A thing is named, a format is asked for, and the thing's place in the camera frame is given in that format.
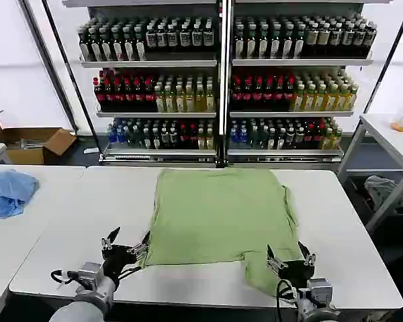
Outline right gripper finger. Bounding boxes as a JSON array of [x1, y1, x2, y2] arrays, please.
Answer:
[[266, 244, 288, 272], [298, 241, 317, 267]]

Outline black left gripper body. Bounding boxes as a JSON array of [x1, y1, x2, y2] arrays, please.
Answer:
[[102, 244, 138, 279]]

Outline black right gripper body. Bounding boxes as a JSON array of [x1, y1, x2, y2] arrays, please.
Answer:
[[278, 259, 316, 288]]

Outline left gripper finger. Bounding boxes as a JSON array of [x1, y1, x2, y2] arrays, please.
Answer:
[[100, 227, 122, 251], [127, 231, 152, 256]]

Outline green shirt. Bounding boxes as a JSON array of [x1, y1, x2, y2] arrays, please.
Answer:
[[141, 168, 300, 298]]

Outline large white table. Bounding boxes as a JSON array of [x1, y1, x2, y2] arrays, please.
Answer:
[[8, 166, 403, 311]]

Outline grey crumpled cloth pile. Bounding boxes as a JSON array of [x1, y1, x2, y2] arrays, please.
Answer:
[[364, 174, 403, 216]]

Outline blue crumpled cloth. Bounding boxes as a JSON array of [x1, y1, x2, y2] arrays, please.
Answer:
[[0, 169, 40, 219]]

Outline open cardboard box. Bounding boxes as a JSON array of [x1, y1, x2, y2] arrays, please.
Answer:
[[0, 109, 77, 165]]

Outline white grey-framed side table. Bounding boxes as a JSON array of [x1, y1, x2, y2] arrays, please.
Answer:
[[337, 113, 403, 235]]

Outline shelf rack with bottles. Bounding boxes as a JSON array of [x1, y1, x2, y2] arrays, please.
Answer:
[[226, 0, 394, 166], [62, 0, 227, 168]]

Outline thin black slanted pole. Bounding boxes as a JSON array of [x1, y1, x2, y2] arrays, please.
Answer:
[[41, 0, 104, 159], [361, 0, 403, 115]]

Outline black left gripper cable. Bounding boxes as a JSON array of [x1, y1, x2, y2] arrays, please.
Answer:
[[116, 260, 142, 281]]

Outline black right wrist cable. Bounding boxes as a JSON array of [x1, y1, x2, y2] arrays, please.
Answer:
[[276, 278, 302, 322]]

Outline black left wrist cable loop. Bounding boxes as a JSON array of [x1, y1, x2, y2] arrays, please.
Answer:
[[50, 268, 79, 290]]

